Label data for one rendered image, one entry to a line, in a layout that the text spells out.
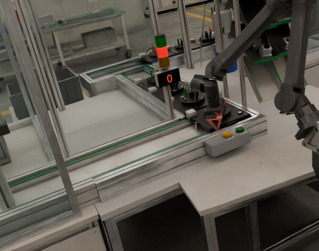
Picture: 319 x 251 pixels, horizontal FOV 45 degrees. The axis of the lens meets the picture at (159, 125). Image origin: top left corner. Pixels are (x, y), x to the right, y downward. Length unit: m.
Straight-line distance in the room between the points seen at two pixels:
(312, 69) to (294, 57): 1.64
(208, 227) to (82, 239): 0.52
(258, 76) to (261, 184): 0.67
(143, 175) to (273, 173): 0.56
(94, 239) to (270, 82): 1.18
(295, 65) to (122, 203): 0.88
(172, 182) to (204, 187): 0.15
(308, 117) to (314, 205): 1.64
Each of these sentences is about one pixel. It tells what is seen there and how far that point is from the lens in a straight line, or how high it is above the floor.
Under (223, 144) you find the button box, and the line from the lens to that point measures 1.77.
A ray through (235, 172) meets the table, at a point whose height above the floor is 0.86.
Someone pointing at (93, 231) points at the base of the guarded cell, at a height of 0.78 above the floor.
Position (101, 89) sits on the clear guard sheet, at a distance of 1.86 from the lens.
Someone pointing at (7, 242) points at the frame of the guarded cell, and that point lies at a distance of 1.66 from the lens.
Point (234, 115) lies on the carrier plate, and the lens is 1.98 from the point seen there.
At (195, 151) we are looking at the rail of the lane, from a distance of 1.79.
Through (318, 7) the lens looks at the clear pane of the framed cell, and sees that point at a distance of 3.15.
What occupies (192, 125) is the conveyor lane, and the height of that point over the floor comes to 0.91.
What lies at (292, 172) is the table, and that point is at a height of 0.86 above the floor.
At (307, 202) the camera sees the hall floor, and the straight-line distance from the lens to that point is 2.95.
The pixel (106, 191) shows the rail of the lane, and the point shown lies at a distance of 1.69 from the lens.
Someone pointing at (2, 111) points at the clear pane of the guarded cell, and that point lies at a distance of 1.44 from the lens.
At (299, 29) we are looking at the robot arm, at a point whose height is 1.46.
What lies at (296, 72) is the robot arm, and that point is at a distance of 1.40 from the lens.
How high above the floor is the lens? 1.82
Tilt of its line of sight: 25 degrees down
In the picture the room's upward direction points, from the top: 11 degrees counter-clockwise
